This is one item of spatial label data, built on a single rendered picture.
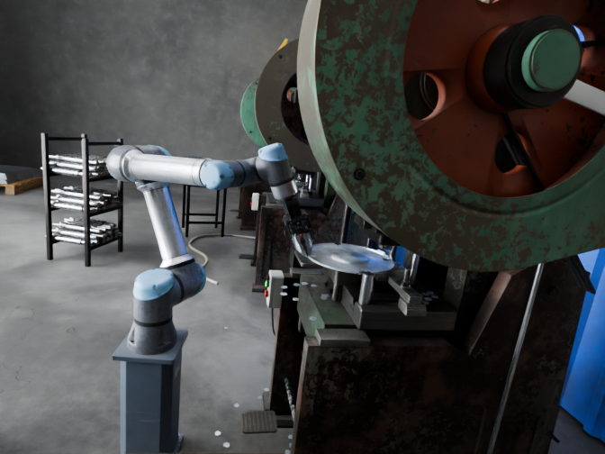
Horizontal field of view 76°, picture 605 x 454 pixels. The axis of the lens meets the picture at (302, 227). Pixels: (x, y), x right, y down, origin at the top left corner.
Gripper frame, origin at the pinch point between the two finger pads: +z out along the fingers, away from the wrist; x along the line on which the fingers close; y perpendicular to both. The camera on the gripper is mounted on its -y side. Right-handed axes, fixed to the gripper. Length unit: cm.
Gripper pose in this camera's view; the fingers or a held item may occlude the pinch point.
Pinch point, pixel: (306, 252)
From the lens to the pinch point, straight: 124.1
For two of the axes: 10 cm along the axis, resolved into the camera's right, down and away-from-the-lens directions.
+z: 3.1, 9.0, 3.2
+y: 2.2, 2.6, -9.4
